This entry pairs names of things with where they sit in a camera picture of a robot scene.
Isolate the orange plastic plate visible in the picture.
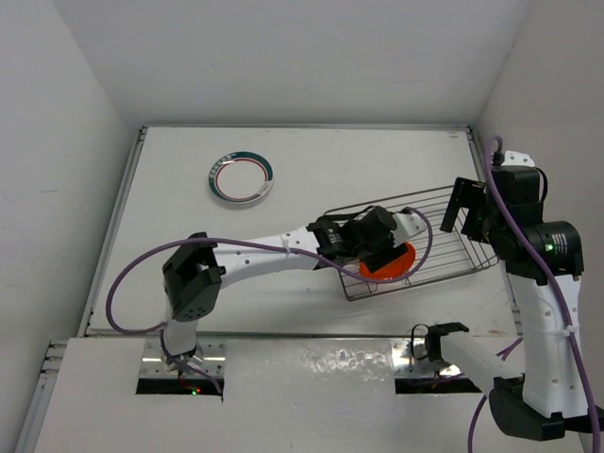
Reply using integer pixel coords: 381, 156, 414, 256
359, 243, 416, 280

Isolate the dark green rimmed plate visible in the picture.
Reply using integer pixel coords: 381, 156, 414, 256
208, 151, 275, 206

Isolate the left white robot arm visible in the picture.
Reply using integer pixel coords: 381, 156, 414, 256
162, 206, 426, 361

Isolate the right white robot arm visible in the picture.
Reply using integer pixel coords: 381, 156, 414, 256
425, 166, 603, 442

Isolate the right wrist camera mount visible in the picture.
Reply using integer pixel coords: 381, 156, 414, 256
501, 150, 535, 168

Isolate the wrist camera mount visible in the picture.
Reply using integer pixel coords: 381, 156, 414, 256
501, 150, 535, 168
393, 211, 427, 246

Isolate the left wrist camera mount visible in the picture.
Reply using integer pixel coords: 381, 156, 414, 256
393, 211, 427, 246

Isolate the metal wire dish rack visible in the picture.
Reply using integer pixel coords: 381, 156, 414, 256
325, 185, 498, 302

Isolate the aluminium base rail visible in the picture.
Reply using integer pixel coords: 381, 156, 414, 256
140, 337, 469, 388

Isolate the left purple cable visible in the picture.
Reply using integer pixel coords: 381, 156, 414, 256
105, 206, 434, 393

